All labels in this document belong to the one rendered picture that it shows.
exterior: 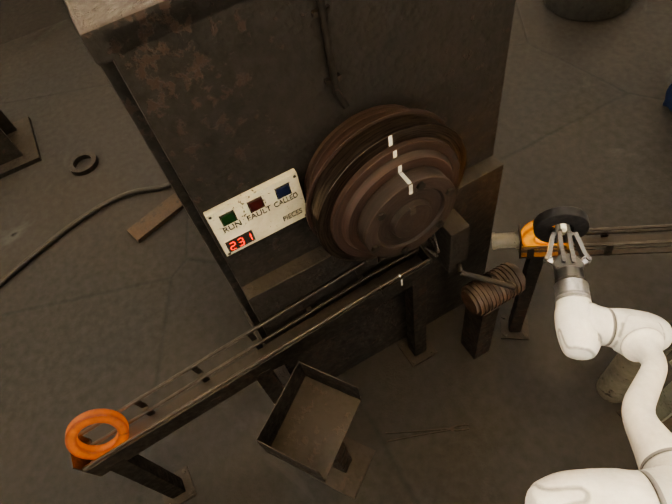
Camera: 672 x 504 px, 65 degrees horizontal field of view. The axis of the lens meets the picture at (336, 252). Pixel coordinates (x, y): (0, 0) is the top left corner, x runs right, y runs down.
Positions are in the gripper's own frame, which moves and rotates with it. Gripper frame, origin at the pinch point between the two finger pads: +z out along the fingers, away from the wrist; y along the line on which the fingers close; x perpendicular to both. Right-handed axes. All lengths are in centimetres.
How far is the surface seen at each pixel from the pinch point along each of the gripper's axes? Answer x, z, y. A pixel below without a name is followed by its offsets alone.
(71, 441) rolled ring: -18, -69, -146
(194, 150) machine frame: 52, -17, -91
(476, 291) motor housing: -37.9, -4.0, -21.7
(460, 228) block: -11.6, 5.6, -28.5
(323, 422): -29, -56, -70
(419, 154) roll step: 36, -5, -41
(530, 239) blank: -21.7, 8.0, -4.8
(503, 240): -22.7, 8.2, -13.5
